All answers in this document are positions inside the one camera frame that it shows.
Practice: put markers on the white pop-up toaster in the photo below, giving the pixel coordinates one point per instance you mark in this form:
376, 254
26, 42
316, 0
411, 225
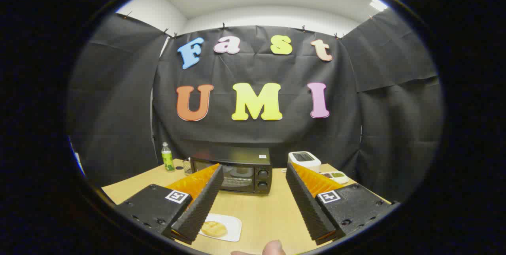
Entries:
305, 162

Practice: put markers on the ceiling light panel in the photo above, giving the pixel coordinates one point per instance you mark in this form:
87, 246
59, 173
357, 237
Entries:
378, 4

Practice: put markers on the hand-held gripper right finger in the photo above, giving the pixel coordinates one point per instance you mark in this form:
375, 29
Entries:
306, 203

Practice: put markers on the black toaster oven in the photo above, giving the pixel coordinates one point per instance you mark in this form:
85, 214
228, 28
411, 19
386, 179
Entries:
245, 156

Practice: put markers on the white divided condiment dish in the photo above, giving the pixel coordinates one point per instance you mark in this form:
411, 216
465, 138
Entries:
336, 176

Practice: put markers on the green label plastic bottle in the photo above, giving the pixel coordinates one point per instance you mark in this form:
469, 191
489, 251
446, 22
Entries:
167, 160

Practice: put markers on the round golden bread bun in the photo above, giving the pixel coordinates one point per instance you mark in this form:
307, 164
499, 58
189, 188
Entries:
214, 229

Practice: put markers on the white rectangular plate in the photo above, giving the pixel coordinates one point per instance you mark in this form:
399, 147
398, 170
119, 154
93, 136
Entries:
234, 223

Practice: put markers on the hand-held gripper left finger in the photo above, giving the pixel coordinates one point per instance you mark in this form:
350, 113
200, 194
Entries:
205, 203

